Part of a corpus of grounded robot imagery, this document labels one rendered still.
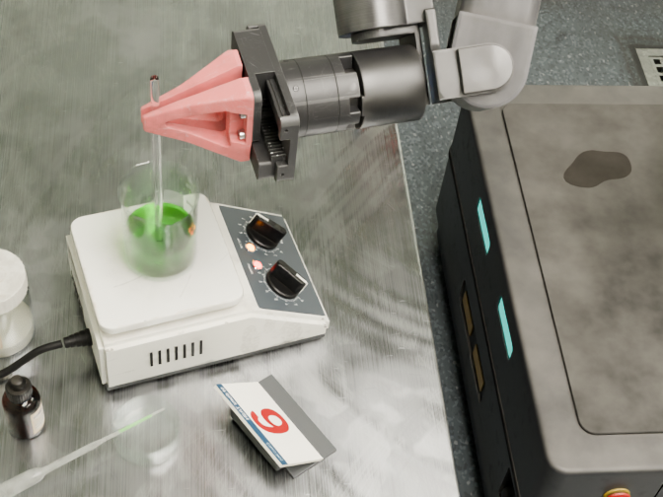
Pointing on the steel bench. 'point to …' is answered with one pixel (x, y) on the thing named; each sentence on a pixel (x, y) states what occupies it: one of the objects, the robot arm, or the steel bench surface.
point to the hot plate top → (193, 285)
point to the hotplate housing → (188, 331)
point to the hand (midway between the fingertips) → (153, 117)
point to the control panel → (309, 303)
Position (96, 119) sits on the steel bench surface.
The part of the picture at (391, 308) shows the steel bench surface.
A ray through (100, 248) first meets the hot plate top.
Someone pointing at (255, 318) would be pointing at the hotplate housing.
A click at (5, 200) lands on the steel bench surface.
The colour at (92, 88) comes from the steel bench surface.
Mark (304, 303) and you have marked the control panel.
